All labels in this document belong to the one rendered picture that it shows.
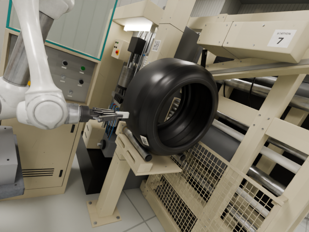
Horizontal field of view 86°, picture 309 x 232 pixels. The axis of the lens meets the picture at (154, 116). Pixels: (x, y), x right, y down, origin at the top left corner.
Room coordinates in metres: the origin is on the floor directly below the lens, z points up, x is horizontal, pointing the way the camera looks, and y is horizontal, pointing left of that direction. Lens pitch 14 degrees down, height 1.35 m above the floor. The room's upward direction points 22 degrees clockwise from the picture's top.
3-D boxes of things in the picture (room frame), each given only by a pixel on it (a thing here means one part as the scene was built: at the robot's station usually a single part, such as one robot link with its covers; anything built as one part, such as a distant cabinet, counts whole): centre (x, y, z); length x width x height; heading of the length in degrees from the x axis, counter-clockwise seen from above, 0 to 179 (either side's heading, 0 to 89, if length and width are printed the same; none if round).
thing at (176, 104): (1.48, -0.22, 1.05); 0.20 x 0.15 x 0.30; 38
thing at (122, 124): (1.21, 0.05, 0.90); 0.40 x 0.03 x 0.10; 128
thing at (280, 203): (1.09, -0.46, 0.65); 0.90 x 0.02 x 0.70; 38
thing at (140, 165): (0.98, 0.05, 0.83); 0.36 x 0.09 x 0.06; 38
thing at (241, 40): (1.16, -0.37, 1.71); 0.61 x 0.25 x 0.15; 38
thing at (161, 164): (1.07, -0.06, 0.80); 0.37 x 0.36 x 0.02; 128
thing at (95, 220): (1.26, 0.11, 0.01); 0.27 x 0.27 x 0.02; 38
